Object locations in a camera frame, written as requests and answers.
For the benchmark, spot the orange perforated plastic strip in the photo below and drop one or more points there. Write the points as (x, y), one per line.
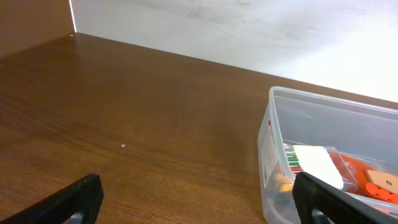
(379, 193)

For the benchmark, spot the clear plastic container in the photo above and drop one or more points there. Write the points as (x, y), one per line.
(350, 146)

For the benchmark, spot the screwdriver set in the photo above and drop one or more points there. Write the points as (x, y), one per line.
(314, 160)

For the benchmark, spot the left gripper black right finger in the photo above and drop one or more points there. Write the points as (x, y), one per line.
(318, 202)

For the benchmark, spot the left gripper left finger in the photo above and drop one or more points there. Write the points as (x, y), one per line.
(83, 198)

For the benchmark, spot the orange scraper with wooden handle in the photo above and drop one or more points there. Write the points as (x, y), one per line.
(355, 174)

